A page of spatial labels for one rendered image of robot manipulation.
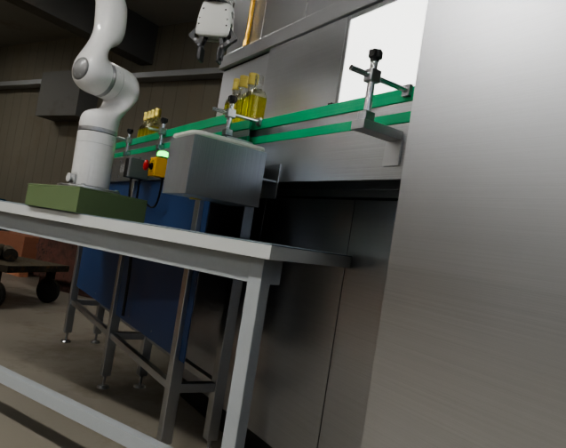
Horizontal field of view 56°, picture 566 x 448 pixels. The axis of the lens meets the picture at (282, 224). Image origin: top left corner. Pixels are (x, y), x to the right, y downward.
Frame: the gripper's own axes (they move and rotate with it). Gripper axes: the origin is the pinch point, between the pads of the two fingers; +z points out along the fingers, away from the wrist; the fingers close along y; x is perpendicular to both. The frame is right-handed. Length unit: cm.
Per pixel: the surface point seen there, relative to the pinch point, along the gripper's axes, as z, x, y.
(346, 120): 17.6, 11.5, -42.8
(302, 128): 17.5, -2.5, -29.5
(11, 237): 83, -349, 320
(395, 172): 32, 29, -56
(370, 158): 29, 22, -50
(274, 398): 101, -31, -28
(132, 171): 30, -56, 47
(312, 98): 0.9, -28.6, -26.6
